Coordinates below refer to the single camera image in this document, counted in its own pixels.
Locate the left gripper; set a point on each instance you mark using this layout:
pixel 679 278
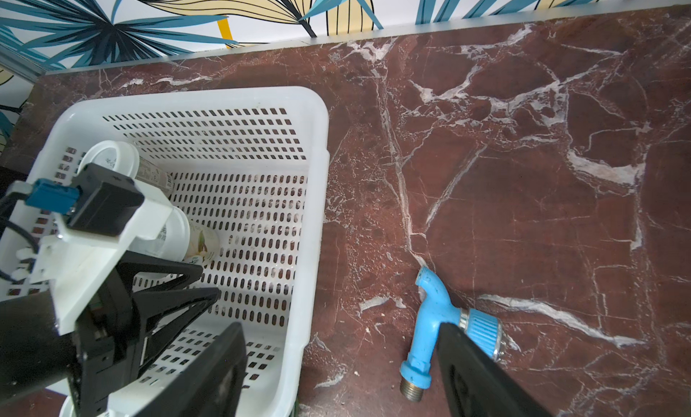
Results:
pixel 103 353

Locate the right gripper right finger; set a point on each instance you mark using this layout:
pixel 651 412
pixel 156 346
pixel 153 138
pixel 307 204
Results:
pixel 474 384

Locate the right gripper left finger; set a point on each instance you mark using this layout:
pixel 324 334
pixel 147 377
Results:
pixel 211 385

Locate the white yogurt cup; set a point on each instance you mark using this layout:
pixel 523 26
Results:
pixel 125 159
pixel 181 240

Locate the white plastic basket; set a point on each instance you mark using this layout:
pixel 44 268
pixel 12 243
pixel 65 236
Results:
pixel 252 164

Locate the left aluminium corner post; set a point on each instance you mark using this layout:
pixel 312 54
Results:
pixel 20 66

